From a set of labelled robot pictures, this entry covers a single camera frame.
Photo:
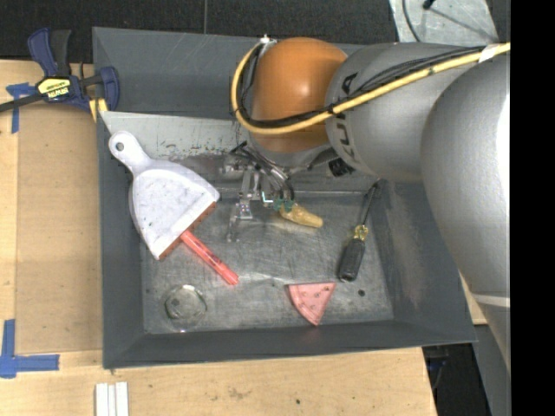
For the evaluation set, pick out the grey metal bin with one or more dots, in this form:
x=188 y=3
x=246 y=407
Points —
x=277 y=258

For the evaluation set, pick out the white dustpan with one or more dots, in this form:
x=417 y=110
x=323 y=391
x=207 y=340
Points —
x=167 y=202

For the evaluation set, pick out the orange-red marker pen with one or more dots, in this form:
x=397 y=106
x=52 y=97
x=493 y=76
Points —
x=208 y=256

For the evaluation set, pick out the pale wood board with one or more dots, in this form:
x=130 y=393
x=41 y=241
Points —
x=56 y=232

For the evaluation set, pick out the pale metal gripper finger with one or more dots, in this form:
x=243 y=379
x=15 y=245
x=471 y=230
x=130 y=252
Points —
x=248 y=210
x=234 y=225

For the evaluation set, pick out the clear glass dish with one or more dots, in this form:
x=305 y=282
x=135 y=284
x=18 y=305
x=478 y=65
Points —
x=185 y=302

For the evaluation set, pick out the pale yellow toy food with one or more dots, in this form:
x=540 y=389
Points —
x=303 y=217

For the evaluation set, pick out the black cylinder on white bracket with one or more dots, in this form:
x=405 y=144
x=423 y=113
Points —
x=341 y=167

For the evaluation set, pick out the pink toy slice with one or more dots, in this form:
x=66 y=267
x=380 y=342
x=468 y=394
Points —
x=313 y=300

